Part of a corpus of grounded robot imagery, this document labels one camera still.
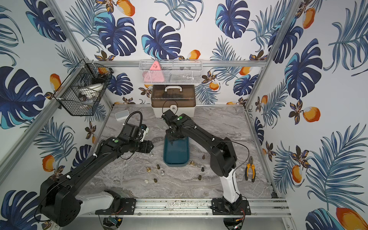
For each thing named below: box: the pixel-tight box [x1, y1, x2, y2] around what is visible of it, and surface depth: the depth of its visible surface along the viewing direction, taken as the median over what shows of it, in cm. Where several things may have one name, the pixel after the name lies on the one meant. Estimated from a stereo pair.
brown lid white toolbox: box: [150, 84, 197, 118], surface depth 105 cm
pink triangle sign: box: [142, 60, 165, 83], surface depth 92 cm
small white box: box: [115, 109, 130, 121], surface depth 116 cm
